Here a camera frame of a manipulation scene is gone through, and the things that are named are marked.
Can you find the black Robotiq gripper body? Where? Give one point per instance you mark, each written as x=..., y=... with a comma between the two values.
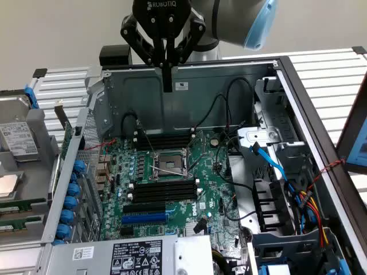
x=160, y=17

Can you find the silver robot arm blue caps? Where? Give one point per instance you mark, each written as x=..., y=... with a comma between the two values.
x=229, y=23

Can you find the RAM slot white latches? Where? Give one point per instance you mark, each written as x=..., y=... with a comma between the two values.
x=163, y=184
x=163, y=193
x=163, y=135
x=163, y=142

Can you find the RAM slot black latches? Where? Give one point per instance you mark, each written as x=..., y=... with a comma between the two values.
x=163, y=198
x=163, y=139
x=163, y=146
x=163, y=189

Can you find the black box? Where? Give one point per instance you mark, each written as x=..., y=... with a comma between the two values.
x=113, y=55

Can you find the open grey PC case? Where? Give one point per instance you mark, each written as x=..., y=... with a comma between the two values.
x=215, y=77

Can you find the black table end cap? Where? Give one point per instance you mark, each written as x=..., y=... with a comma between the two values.
x=40, y=73
x=359, y=50

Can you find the silver socket locking lever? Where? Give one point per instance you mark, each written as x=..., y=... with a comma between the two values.
x=147, y=137
x=169, y=171

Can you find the silver coin battery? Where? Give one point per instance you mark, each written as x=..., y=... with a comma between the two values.
x=214, y=141

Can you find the green graphics card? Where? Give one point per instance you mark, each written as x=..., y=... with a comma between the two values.
x=67, y=137

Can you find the grey metal disk bay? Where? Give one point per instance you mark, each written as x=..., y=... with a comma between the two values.
x=286, y=126

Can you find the CPU socket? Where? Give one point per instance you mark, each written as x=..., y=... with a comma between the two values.
x=169, y=164

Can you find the metal rear port stack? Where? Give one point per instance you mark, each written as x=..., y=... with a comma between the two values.
x=103, y=172

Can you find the blue card retention clip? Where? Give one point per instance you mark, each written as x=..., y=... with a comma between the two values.
x=79, y=166
x=70, y=202
x=63, y=231
x=73, y=190
x=66, y=216
x=74, y=177
x=58, y=242

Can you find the silver hard disk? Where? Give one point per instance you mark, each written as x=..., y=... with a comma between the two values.
x=17, y=137

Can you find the green Dell motherboard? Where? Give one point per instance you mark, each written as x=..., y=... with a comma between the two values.
x=212, y=197

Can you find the grey parts rack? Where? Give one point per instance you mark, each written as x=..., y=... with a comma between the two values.
x=34, y=172

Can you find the long black expansion slot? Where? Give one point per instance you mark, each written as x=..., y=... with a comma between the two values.
x=144, y=207

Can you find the blue expansion slot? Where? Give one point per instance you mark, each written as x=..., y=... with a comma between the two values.
x=144, y=219

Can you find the dark laptop with lit screen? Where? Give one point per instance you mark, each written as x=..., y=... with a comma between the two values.
x=355, y=137

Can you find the silver CPU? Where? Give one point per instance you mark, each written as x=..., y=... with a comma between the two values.
x=7, y=186

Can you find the silver chipset heatsink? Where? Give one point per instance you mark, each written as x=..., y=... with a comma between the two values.
x=189, y=229

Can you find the short black expansion slot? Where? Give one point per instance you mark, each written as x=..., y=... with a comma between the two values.
x=126, y=231

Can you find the grey power supply with label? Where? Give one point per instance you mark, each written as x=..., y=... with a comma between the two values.
x=94, y=257

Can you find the blue disk rail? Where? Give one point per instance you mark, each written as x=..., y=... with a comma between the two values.
x=31, y=96

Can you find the silver disk bay bracket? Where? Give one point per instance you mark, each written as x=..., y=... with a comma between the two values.
x=258, y=134

